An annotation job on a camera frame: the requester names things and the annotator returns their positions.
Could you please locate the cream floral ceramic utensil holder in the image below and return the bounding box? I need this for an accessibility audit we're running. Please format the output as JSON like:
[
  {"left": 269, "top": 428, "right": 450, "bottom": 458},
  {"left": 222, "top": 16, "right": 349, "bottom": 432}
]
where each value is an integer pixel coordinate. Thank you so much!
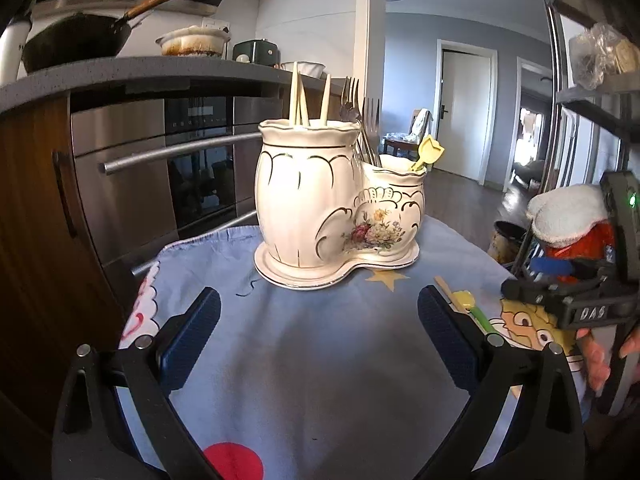
[{"left": 254, "top": 117, "right": 427, "bottom": 292}]

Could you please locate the dark round bin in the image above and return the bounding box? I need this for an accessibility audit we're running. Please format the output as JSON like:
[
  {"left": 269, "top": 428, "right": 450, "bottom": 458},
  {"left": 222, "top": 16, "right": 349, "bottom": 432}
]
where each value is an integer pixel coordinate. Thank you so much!
[{"left": 492, "top": 220, "right": 531, "bottom": 266}]

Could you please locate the white clay pot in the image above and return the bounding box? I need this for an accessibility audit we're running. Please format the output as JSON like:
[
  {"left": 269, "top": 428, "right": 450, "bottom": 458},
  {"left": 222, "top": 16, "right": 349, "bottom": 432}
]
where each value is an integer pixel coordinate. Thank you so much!
[{"left": 155, "top": 25, "right": 232, "bottom": 58}]

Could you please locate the metal storage rack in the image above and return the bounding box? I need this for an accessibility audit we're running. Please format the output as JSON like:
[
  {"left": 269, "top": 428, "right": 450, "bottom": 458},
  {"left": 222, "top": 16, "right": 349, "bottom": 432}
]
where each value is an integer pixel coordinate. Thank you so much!
[{"left": 542, "top": 0, "right": 640, "bottom": 201}]

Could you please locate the metal spoon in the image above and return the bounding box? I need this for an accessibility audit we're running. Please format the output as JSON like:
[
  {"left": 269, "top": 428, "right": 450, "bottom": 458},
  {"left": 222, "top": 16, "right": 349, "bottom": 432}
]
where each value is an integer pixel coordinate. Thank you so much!
[{"left": 339, "top": 101, "right": 368, "bottom": 161}]

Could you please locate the wooden base cabinet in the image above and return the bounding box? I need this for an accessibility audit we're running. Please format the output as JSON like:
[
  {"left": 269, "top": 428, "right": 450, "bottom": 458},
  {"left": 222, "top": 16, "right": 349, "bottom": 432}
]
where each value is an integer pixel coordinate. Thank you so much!
[{"left": 0, "top": 95, "right": 133, "bottom": 411}]

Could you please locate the clear plastic bag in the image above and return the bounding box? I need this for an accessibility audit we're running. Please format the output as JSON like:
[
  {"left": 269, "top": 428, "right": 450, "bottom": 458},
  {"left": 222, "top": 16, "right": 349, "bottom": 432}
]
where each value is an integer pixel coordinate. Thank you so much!
[{"left": 570, "top": 22, "right": 640, "bottom": 88}]

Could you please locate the person's right hand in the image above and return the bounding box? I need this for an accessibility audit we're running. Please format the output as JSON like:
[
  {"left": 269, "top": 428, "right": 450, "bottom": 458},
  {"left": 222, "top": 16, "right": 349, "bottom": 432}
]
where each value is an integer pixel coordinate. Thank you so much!
[{"left": 575, "top": 327, "right": 640, "bottom": 401}]

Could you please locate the black wok with wooden handle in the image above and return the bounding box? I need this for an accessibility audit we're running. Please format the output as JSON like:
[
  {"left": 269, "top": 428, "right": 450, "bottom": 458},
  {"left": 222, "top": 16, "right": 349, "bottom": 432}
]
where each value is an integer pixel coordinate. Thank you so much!
[{"left": 21, "top": 0, "right": 196, "bottom": 73}]

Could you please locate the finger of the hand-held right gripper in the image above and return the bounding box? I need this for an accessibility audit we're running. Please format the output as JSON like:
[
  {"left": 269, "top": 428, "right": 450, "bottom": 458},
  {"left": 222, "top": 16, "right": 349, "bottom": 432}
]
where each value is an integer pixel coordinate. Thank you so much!
[{"left": 500, "top": 255, "right": 576, "bottom": 308}]

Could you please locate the chair with draped cloth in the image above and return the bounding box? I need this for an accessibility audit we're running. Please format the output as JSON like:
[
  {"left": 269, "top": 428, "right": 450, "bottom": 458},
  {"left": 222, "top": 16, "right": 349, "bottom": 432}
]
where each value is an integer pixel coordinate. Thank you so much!
[{"left": 382, "top": 107, "right": 433, "bottom": 156}]

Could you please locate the white kettle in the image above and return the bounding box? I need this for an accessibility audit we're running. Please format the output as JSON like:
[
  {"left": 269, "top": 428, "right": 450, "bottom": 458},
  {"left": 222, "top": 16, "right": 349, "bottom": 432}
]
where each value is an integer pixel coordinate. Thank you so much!
[{"left": 0, "top": 15, "right": 33, "bottom": 88}]

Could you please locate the white bowl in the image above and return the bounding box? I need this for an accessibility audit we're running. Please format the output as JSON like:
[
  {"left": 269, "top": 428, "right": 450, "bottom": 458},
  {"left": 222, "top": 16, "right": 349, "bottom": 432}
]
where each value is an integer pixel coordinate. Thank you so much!
[{"left": 280, "top": 60, "right": 326, "bottom": 79}]

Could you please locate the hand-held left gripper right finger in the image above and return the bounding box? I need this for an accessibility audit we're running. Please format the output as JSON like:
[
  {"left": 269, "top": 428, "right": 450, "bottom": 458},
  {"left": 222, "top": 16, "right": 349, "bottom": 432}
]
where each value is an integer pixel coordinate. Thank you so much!
[{"left": 417, "top": 284, "right": 586, "bottom": 480}]

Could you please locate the white door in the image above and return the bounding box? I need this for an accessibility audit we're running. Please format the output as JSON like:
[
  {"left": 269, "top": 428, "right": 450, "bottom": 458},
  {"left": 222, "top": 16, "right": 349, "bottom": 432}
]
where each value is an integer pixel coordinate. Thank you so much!
[{"left": 442, "top": 50, "right": 488, "bottom": 181}]

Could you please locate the green kitchen appliance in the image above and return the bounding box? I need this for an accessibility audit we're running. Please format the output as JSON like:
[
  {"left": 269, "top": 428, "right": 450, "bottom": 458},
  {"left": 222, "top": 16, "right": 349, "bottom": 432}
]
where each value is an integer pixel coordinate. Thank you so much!
[{"left": 232, "top": 39, "right": 282, "bottom": 67}]

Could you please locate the yellow spoon with green handle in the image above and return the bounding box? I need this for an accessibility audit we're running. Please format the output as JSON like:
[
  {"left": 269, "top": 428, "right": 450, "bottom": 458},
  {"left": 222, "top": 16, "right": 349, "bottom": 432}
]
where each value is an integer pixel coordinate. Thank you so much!
[{"left": 451, "top": 290, "right": 497, "bottom": 335}]

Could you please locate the metal fork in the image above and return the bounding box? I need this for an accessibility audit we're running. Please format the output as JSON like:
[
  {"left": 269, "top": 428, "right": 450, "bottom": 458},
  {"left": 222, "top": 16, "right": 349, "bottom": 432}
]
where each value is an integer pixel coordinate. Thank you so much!
[
  {"left": 362, "top": 97, "right": 382, "bottom": 166},
  {"left": 342, "top": 76, "right": 371, "bottom": 161}
]

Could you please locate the blue printed cloth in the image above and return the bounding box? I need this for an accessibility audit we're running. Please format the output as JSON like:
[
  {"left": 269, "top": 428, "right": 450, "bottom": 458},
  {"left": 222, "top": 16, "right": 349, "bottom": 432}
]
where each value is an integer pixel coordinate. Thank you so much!
[{"left": 117, "top": 212, "right": 588, "bottom": 480}]

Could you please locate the stainless built-in oven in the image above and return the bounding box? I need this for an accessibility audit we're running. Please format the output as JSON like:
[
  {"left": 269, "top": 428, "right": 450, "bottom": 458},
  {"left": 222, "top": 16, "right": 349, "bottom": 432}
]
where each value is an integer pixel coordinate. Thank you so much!
[{"left": 69, "top": 95, "right": 283, "bottom": 281}]

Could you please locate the red and white plush toy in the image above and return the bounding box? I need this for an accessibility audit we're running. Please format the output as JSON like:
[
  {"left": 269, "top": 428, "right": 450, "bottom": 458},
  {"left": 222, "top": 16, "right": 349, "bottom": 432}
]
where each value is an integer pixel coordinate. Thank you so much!
[{"left": 527, "top": 184, "right": 618, "bottom": 283}]

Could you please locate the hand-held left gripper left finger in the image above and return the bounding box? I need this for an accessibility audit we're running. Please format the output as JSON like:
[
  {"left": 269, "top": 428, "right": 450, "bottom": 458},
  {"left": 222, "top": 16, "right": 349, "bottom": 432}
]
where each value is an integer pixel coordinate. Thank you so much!
[{"left": 50, "top": 287, "right": 223, "bottom": 480}]

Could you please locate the yellow tulip spoon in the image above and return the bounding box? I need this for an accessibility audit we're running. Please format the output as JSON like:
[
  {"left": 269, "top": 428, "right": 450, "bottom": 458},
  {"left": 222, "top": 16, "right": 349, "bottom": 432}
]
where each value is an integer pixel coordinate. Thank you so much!
[{"left": 407, "top": 135, "right": 446, "bottom": 173}]

